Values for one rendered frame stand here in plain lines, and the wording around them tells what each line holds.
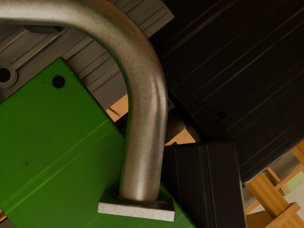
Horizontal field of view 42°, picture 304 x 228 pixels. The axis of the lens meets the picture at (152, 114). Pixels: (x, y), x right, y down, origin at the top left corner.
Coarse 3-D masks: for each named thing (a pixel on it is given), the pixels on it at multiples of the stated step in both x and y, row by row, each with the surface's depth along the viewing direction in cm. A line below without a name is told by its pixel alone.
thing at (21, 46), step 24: (120, 0) 34; (144, 0) 34; (0, 24) 34; (144, 24) 33; (0, 48) 33; (24, 48) 34; (48, 48) 34; (72, 48) 33; (96, 48) 34; (0, 72) 33; (24, 72) 34; (96, 72) 34; (0, 96) 34
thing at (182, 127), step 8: (168, 104) 44; (168, 112) 44; (176, 112) 46; (120, 120) 44; (168, 120) 47; (176, 120) 50; (120, 128) 44; (168, 128) 51; (176, 128) 55; (184, 128) 58; (168, 136) 55; (0, 216) 44; (0, 224) 44; (8, 224) 44
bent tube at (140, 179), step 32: (0, 0) 28; (32, 0) 28; (64, 0) 28; (96, 0) 28; (96, 32) 29; (128, 32) 28; (128, 64) 28; (160, 64) 29; (128, 96) 29; (160, 96) 29; (128, 128) 29; (160, 128) 29; (128, 160) 29; (160, 160) 29; (128, 192) 29
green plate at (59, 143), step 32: (64, 64) 32; (32, 96) 32; (64, 96) 32; (0, 128) 32; (32, 128) 32; (64, 128) 32; (96, 128) 32; (0, 160) 32; (32, 160) 32; (64, 160) 32; (96, 160) 32; (0, 192) 32; (32, 192) 32; (64, 192) 32; (96, 192) 32; (160, 192) 32; (32, 224) 32; (64, 224) 32; (96, 224) 32; (128, 224) 32; (160, 224) 32; (192, 224) 32
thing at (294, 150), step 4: (300, 144) 103; (292, 148) 108; (296, 148) 104; (300, 148) 103; (292, 152) 112; (296, 152) 107; (300, 152) 103; (296, 156) 110; (300, 156) 106; (300, 160) 109
